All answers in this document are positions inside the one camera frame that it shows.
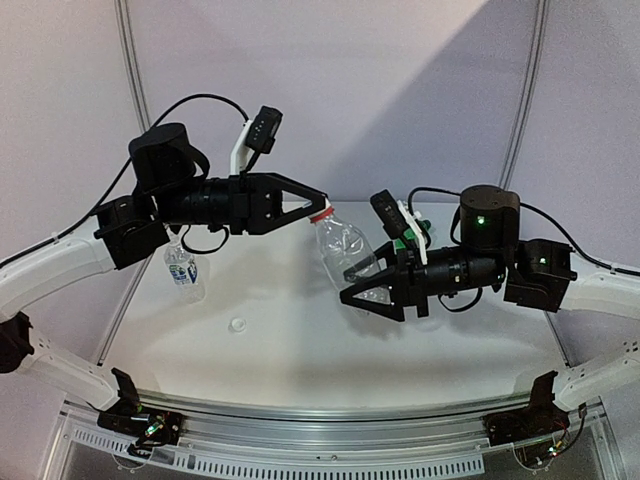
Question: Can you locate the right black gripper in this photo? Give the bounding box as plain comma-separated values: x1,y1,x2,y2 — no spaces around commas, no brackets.
338,239,505,322

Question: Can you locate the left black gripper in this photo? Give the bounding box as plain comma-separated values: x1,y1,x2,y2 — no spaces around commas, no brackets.
156,169,329,233

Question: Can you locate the crushed clear bottle red label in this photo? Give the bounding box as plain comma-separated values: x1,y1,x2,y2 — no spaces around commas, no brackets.
309,199,381,295

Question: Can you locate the clear labelled water bottle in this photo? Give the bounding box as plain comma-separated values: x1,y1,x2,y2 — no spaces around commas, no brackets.
163,234,205,303

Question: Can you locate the white bottle cap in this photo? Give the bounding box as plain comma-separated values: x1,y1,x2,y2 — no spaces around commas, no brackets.
228,317,247,333

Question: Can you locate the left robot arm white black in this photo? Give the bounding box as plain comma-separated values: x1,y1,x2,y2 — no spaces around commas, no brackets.
1,123,328,434

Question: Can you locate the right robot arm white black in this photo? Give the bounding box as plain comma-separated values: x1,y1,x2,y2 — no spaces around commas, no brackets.
340,185,639,322

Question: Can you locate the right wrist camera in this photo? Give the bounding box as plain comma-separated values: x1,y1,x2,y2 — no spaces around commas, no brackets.
370,190,431,265

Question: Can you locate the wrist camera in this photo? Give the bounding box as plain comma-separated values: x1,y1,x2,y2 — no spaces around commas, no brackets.
370,190,431,265
230,106,283,175

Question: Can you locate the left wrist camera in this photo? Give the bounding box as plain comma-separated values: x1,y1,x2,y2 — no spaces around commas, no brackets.
230,106,283,175

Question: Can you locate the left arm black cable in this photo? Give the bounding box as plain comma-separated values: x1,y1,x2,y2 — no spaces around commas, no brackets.
0,93,251,269

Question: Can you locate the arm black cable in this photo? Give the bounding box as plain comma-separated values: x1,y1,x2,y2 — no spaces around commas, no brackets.
407,187,640,314
0,93,251,269

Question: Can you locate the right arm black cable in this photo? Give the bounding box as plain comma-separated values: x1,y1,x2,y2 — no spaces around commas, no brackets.
407,187,640,314

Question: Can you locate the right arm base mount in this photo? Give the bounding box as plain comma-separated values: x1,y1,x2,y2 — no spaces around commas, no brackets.
482,394,588,472

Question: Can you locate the left aluminium wall post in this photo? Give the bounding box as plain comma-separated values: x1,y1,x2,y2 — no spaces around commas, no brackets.
114,0,152,131

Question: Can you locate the aluminium wall post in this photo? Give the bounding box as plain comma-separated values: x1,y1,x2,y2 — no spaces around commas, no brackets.
114,0,152,131
498,0,550,189

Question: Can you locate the aluminium front rail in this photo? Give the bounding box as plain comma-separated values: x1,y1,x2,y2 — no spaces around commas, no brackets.
57,394,609,479

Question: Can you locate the right aluminium wall post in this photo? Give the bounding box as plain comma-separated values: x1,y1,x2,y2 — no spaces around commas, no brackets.
498,0,550,189

